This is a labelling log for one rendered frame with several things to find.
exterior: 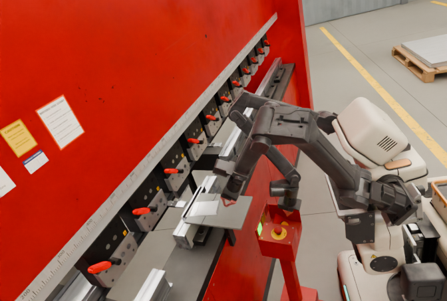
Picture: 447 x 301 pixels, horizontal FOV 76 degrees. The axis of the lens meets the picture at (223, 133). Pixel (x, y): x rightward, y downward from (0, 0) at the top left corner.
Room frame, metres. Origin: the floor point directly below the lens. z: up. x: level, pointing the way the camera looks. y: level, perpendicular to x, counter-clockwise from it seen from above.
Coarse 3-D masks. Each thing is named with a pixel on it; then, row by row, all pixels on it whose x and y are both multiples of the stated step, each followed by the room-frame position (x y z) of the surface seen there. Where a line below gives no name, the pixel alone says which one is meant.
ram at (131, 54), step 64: (0, 0) 0.72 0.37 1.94; (64, 0) 0.85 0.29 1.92; (128, 0) 1.07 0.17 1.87; (192, 0) 1.45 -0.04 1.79; (256, 0) 2.35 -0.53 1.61; (0, 64) 0.65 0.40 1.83; (64, 64) 0.77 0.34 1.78; (128, 64) 0.96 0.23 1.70; (192, 64) 1.30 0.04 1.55; (0, 128) 0.59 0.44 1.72; (128, 128) 0.86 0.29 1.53; (64, 192) 0.61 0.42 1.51; (128, 192) 0.76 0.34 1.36; (0, 256) 0.46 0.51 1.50
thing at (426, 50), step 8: (416, 40) 4.11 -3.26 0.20; (424, 40) 4.02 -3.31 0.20; (432, 40) 3.93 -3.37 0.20; (440, 40) 3.85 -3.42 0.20; (408, 48) 3.90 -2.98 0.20; (416, 48) 3.82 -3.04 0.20; (424, 48) 3.74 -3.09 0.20; (432, 48) 3.66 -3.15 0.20; (440, 48) 3.58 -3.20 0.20; (416, 56) 3.63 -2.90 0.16; (424, 56) 3.47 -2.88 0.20; (432, 56) 3.40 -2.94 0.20; (440, 56) 3.33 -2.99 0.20; (432, 64) 3.21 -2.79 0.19; (440, 64) 3.19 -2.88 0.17
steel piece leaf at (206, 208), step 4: (220, 200) 0.99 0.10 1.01; (200, 204) 1.01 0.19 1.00; (204, 204) 1.00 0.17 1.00; (208, 204) 0.99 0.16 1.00; (212, 204) 0.99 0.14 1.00; (216, 204) 0.98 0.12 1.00; (200, 208) 0.98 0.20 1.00; (204, 208) 0.98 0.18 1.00; (208, 208) 0.97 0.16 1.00; (212, 208) 0.96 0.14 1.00; (216, 208) 0.96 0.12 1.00; (200, 212) 0.96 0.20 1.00; (204, 212) 0.95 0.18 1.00; (208, 212) 0.95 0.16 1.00; (212, 212) 0.94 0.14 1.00; (216, 212) 0.92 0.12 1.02
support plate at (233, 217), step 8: (200, 200) 1.04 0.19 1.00; (208, 200) 1.02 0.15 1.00; (216, 200) 1.01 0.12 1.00; (240, 200) 0.96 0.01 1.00; (248, 200) 0.95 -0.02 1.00; (224, 208) 0.94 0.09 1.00; (232, 208) 0.93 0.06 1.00; (240, 208) 0.92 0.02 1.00; (248, 208) 0.90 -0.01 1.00; (200, 216) 0.94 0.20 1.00; (208, 216) 0.92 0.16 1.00; (216, 216) 0.91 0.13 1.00; (224, 216) 0.90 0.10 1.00; (232, 216) 0.88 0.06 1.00; (240, 216) 0.87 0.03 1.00; (192, 224) 0.91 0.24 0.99; (200, 224) 0.89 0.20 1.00; (208, 224) 0.88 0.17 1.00; (216, 224) 0.87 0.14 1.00; (224, 224) 0.85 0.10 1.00; (232, 224) 0.84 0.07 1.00; (240, 224) 0.83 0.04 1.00
